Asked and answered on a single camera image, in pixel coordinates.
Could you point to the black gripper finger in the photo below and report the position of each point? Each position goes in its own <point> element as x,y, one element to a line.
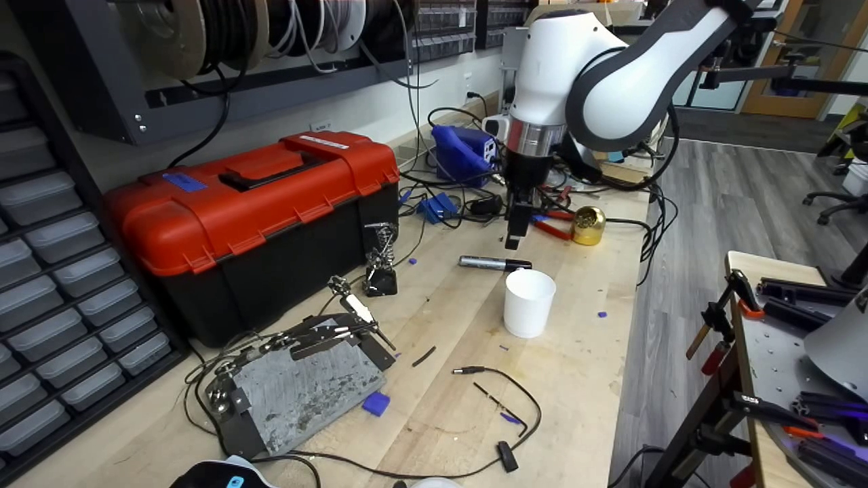
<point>514,236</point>

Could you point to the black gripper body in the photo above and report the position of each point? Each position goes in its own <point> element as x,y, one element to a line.
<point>521,178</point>

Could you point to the black and grey marker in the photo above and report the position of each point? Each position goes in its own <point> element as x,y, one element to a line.
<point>492,265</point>

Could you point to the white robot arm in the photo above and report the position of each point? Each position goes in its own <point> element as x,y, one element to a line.
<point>585,87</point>

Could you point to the white plastic mug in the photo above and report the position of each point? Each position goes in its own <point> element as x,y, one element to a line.
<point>526,301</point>

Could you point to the gold brass sponge holder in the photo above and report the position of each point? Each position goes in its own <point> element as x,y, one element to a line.
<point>586,227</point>

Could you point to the blue connector block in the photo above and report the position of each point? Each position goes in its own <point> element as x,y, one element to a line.
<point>438,211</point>

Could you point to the small blue plastic block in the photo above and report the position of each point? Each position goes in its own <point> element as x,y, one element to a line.
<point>374,406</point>

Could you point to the red and black toolbox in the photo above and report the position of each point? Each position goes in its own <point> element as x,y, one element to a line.
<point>243,239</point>

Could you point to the side table with clamps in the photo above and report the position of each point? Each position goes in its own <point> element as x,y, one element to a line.
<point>788,384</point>

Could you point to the black and blue mouse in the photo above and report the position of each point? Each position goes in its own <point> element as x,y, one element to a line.
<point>228,472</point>

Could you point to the grey parts drawer cabinet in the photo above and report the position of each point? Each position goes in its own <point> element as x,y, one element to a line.
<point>79,333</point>

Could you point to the red-handled pliers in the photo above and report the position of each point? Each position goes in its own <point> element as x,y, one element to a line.
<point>553,224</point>

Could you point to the screwdriver with grey handle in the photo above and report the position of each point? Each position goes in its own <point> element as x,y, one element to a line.
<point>357,308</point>

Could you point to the wire spool rack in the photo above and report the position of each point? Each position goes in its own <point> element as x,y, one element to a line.
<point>152,70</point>

